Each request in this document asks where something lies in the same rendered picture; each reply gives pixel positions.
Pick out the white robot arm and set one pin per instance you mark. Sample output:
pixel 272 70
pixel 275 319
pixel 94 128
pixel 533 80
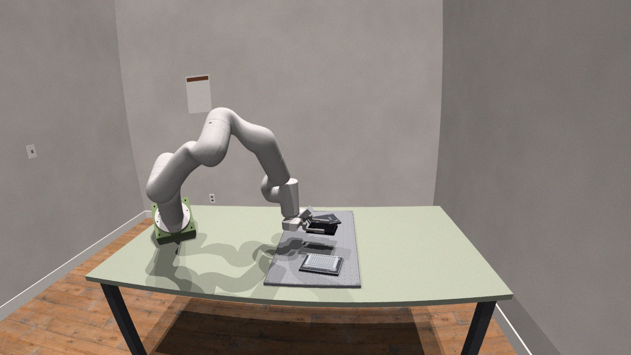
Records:
pixel 171 170

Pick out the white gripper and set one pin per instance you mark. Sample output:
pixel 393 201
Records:
pixel 292 223

